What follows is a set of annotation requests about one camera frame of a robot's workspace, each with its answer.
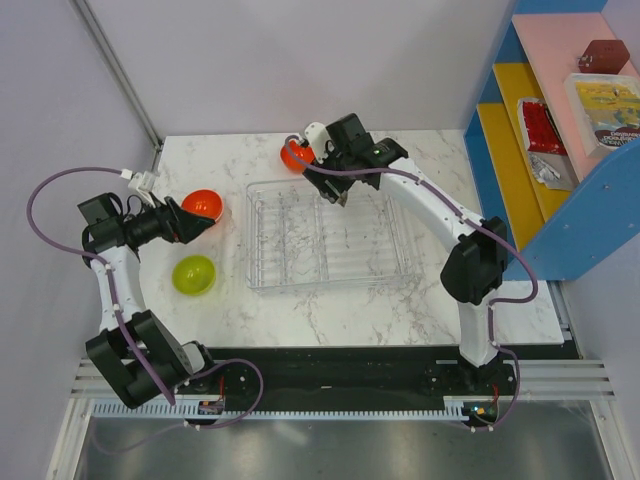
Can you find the crumpled silver wrapper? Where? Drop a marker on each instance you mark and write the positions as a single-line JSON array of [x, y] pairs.
[[546, 174]]

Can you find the yellow-green bowl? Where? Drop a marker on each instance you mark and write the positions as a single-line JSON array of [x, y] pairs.
[[194, 275]]

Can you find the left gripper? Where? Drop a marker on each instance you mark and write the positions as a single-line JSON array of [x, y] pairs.
[[187, 226]]

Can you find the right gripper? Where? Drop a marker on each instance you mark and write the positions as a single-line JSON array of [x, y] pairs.
[[318, 177]]

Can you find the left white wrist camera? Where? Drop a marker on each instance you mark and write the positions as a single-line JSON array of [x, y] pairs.
[[141, 184]]

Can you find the white slotted cable duct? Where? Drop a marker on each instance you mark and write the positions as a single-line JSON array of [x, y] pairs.
[[213, 410]]

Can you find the clear box with yellow print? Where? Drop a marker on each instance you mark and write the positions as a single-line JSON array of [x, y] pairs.
[[606, 111]]

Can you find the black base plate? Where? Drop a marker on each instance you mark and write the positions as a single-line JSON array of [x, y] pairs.
[[357, 379]]

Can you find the clear wire dish rack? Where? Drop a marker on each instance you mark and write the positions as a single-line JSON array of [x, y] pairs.
[[295, 239]]

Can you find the orange bowl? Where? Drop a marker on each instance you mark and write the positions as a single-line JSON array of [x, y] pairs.
[[204, 202], [295, 157]]

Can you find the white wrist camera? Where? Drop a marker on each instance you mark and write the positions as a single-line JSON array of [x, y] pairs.
[[141, 184], [317, 137]]

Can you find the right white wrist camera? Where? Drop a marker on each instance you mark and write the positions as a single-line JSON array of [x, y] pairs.
[[317, 137]]

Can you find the dark red box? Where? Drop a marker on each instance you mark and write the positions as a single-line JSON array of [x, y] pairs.
[[604, 57]]

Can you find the colourful shelf unit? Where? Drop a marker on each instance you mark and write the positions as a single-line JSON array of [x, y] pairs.
[[562, 235]]

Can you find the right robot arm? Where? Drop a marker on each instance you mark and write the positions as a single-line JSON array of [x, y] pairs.
[[345, 153]]

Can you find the red packet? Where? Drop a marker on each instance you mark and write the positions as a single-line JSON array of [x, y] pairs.
[[540, 135]]

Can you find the aluminium frame rail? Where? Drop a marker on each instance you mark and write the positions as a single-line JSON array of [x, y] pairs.
[[109, 55]]

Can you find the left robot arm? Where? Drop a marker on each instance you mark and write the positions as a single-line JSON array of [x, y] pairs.
[[134, 351]]

